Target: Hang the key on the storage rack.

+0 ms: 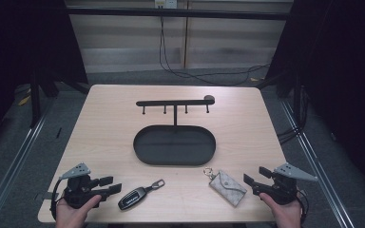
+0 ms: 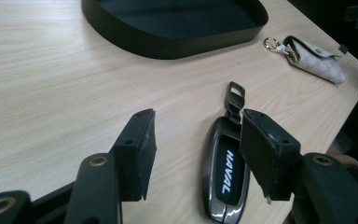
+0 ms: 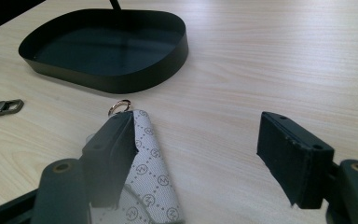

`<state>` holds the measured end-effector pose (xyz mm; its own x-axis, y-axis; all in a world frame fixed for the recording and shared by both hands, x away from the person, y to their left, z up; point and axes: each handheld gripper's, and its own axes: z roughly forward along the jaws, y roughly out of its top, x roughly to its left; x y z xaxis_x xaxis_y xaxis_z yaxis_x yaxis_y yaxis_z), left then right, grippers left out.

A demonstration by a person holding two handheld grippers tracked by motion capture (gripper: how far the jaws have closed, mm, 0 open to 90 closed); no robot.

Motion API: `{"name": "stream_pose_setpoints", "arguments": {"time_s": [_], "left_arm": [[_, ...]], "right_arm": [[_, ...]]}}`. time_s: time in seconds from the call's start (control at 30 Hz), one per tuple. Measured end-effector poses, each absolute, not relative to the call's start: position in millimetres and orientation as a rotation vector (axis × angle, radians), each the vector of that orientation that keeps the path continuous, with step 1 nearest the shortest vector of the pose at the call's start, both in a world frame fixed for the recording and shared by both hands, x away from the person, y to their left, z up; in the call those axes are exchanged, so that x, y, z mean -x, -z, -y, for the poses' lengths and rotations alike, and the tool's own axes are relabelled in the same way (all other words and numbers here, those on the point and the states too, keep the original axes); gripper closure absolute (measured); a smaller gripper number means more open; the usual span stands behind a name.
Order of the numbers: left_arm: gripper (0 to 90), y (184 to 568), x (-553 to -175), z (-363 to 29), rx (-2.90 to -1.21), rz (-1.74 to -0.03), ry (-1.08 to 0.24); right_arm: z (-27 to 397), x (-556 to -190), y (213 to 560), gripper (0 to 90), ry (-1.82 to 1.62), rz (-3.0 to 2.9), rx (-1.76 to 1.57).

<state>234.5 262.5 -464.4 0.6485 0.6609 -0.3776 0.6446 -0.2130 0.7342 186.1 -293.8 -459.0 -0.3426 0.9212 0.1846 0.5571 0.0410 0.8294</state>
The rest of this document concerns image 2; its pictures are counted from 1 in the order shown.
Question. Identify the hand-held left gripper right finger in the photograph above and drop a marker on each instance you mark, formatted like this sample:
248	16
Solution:
270	155

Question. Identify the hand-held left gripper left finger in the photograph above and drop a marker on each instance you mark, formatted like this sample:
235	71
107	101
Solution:
135	155

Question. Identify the black car key fob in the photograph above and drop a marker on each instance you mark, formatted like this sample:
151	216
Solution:
213	199

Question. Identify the grey felt key pouch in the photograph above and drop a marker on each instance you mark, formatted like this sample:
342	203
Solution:
320	62

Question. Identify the black key rack with tray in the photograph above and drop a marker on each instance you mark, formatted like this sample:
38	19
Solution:
167	46

